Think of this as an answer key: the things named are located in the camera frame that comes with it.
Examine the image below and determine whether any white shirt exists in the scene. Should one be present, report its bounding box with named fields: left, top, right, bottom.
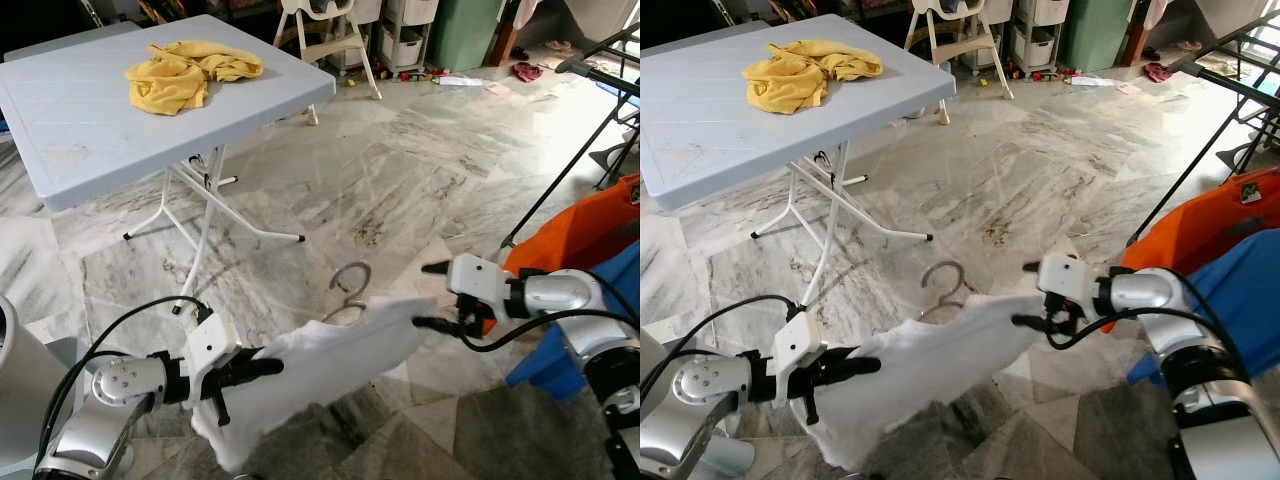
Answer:
left=190, top=295, right=441, bottom=473
left=790, top=293, right=1041, bottom=471

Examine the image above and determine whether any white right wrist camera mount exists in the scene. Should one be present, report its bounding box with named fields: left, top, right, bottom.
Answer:
left=1037, top=253, right=1107, bottom=311
left=445, top=253, right=517, bottom=311

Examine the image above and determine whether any white drawer cart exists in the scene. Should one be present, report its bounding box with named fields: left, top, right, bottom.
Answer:
left=1005, top=0, right=1071, bottom=71
left=375, top=0, right=436, bottom=71

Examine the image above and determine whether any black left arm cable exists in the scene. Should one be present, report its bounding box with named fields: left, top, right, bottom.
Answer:
left=640, top=294, right=807, bottom=403
left=35, top=295, right=217, bottom=471

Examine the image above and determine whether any light blue stool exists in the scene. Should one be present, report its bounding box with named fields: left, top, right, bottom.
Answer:
left=695, top=435, right=757, bottom=479

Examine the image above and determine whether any yellow shirt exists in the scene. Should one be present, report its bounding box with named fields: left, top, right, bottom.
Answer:
left=742, top=40, right=886, bottom=114
left=125, top=40, right=266, bottom=116

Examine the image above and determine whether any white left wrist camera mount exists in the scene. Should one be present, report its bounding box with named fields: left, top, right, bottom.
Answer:
left=183, top=315, right=242, bottom=389
left=768, top=312, right=830, bottom=389

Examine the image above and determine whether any green storage bin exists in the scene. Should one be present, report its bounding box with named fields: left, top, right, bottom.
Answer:
left=1060, top=0, right=1136, bottom=71
left=430, top=0, right=506, bottom=71

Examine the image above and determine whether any blue shirt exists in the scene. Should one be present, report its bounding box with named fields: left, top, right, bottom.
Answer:
left=505, top=240, right=641, bottom=401
left=1128, top=228, right=1280, bottom=388

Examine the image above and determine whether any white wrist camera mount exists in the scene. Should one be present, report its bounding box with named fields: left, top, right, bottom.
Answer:
left=183, top=315, right=242, bottom=389
left=445, top=253, right=517, bottom=311
left=1037, top=253, right=1107, bottom=311
left=768, top=312, right=830, bottom=389

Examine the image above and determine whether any black drying rack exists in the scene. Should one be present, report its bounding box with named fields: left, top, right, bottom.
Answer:
left=1125, top=10, right=1280, bottom=246
left=497, top=25, right=641, bottom=251

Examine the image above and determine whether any grey laundry basin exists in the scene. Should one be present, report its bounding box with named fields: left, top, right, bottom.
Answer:
left=0, top=295, right=76, bottom=451

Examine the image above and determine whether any light blue folding table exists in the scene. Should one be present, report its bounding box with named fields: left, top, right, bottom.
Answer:
left=0, top=14, right=337, bottom=311
left=640, top=14, right=956, bottom=311

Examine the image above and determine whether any orange shirt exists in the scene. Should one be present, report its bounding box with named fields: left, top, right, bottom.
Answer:
left=480, top=172, right=641, bottom=331
left=1100, top=168, right=1280, bottom=331

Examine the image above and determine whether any white high chair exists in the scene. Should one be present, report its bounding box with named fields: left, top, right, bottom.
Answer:
left=905, top=0, right=1014, bottom=126
left=272, top=0, right=383, bottom=126

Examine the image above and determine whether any brown wooden post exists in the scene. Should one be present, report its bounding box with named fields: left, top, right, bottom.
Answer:
left=490, top=20, right=521, bottom=66
left=1120, top=20, right=1151, bottom=66

